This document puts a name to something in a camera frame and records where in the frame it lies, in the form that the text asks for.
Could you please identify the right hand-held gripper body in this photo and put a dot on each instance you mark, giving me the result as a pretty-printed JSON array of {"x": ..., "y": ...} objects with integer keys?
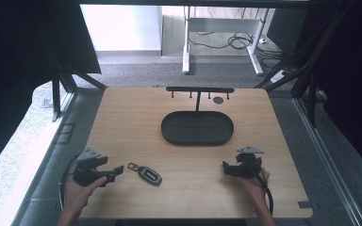
[{"x": 249, "y": 165}]

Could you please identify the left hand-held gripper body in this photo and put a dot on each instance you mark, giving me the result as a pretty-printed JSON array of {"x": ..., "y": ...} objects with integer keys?
[{"x": 86, "y": 169}]

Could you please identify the black car key fob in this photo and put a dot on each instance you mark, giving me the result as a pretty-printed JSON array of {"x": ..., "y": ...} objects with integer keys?
[{"x": 147, "y": 174}]

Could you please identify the person's right hand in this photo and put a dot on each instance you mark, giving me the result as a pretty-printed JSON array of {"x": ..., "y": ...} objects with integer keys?
[{"x": 254, "y": 185}]

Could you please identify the person's left hand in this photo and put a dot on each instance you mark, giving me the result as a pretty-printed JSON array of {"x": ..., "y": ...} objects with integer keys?
[{"x": 79, "y": 194}]

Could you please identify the wooden table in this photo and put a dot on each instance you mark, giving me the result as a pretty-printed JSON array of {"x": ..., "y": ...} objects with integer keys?
[{"x": 157, "y": 194}]

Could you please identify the black key rack with tray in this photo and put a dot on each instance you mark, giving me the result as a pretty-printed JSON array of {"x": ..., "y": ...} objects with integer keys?
[{"x": 198, "y": 128}]

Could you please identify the grey round table grommet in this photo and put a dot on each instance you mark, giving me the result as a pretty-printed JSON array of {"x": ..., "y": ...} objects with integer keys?
[{"x": 218, "y": 100}]

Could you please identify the white power strip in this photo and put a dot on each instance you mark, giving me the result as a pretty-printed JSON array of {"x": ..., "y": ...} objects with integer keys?
[{"x": 278, "y": 76}]

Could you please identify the black curtain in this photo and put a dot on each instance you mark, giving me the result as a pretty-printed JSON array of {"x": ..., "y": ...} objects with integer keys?
[
  {"x": 352, "y": 78},
  {"x": 15, "y": 62}
]

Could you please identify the white panel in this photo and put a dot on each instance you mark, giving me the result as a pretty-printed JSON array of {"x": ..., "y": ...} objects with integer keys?
[{"x": 121, "y": 27}]

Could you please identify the black metal frame stand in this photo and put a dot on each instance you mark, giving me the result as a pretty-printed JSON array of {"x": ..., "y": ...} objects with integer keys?
[
  {"x": 308, "y": 72},
  {"x": 63, "y": 84}
]

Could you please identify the white desk frame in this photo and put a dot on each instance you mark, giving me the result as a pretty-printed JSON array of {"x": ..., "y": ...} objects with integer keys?
[{"x": 222, "y": 24}]

